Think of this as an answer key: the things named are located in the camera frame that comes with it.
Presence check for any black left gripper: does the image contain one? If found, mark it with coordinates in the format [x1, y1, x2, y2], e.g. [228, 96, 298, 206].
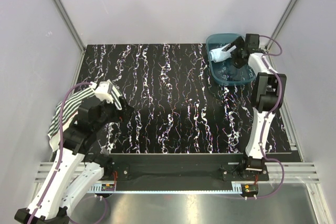
[93, 96, 134, 131]

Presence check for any aluminium front rail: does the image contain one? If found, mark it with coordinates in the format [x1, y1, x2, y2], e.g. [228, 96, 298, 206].
[35, 163, 320, 183]

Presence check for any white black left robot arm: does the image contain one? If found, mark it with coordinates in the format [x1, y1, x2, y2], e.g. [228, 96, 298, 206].
[14, 97, 134, 223]

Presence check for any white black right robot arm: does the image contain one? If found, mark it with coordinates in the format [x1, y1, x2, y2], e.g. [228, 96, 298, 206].
[227, 34, 287, 180]

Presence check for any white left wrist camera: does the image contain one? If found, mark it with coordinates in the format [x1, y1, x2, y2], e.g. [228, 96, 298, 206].
[90, 80, 114, 104]

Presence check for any teal transparent plastic bin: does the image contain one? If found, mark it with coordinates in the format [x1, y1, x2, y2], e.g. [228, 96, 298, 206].
[206, 33, 256, 86]

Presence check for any white slotted cable duct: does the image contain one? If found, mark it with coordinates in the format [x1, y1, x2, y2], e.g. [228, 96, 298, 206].
[88, 183, 243, 195]

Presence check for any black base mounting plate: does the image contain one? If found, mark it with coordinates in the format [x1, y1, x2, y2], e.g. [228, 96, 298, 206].
[108, 154, 269, 193]

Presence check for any light blue towel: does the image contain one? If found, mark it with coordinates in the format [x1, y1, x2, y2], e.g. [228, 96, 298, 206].
[209, 44, 237, 63]

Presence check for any green white striped towel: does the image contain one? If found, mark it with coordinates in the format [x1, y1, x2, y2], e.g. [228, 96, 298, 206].
[47, 83, 124, 152]

